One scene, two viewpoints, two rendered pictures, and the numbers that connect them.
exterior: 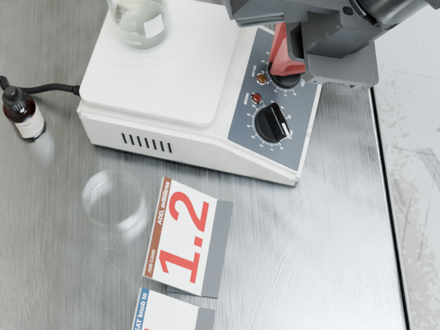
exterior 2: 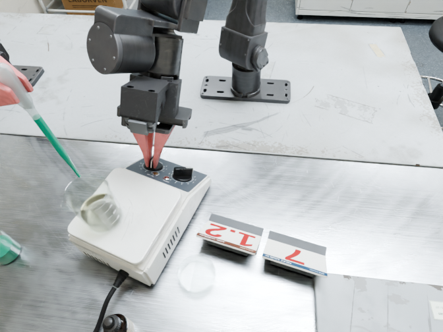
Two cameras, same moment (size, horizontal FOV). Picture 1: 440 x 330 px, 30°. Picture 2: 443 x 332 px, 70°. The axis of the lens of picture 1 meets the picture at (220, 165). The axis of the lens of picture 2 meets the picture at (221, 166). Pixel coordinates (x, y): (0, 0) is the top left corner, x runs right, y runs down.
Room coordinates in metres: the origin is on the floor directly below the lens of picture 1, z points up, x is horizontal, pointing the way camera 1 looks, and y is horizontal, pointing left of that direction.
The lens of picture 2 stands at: (0.23, 0.24, 1.37)
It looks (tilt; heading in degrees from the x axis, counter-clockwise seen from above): 53 degrees down; 277
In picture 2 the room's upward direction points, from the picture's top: 3 degrees counter-clockwise
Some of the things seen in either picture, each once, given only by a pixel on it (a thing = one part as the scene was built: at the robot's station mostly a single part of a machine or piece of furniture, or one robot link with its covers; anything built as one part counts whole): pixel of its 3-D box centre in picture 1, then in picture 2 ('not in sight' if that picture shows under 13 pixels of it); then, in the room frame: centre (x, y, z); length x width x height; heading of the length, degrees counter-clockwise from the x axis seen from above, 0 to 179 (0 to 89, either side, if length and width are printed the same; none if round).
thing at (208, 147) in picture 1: (195, 86); (144, 211); (0.38, 0.01, 0.94); 0.22 x 0.13 x 0.08; 70
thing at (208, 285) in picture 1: (190, 237); (231, 232); (0.25, 0.03, 0.92); 0.09 x 0.06 x 0.04; 165
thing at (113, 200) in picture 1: (114, 200); (197, 275); (0.29, 0.10, 0.91); 0.06 x 0.06 x 0.02
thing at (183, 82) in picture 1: (162, 55); (126, 211); (0.39, 0.04, 0.98); 0.12 x 0.12 x 0.01; 70
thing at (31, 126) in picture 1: (19, 109); (116, 327); (0.38, 0.18, 0.93); 0.03 x 0.03 x 0.07
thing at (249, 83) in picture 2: not in sight; (246, 76); (0.23, -0.33, 0.94); 0.20 x 0.07 x 0.08; 178
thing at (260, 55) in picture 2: not in sight; (246, 52); (0.24, -0.32, 1.00); 0.09 x 0.06 x 0.06; 146
